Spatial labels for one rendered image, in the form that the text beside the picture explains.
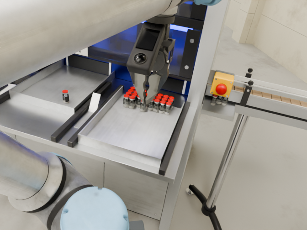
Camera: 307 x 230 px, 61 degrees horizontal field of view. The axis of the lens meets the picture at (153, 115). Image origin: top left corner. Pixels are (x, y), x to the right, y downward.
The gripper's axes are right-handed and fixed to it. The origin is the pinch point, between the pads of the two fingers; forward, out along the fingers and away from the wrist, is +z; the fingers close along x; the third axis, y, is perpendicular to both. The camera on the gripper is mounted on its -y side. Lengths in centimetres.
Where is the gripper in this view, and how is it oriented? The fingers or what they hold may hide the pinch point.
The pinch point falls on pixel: (145, 100)
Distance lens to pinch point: 62.8
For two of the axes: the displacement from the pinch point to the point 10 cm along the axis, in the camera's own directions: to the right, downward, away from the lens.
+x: -9.4, -2.7, 2.0
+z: -1.1, 8.2, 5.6
